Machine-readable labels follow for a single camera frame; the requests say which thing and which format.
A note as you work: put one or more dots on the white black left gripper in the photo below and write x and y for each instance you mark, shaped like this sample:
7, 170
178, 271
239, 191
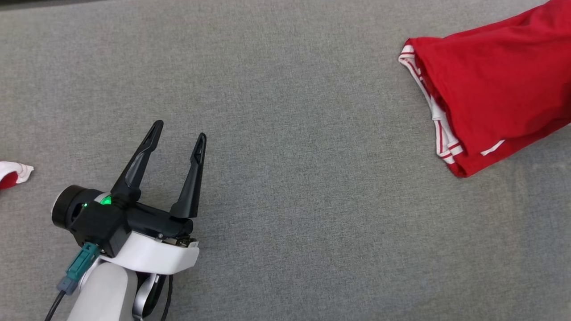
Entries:
156, 254

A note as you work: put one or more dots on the red white shorts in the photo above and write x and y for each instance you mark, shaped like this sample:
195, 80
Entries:
11, 178

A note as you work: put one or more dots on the red white basketball jersey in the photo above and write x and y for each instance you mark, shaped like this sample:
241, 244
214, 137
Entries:
490, 80

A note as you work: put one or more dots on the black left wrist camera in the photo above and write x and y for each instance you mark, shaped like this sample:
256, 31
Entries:
98, 225

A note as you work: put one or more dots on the teal left camera connector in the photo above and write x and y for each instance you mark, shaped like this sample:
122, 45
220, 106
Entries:
80, 265

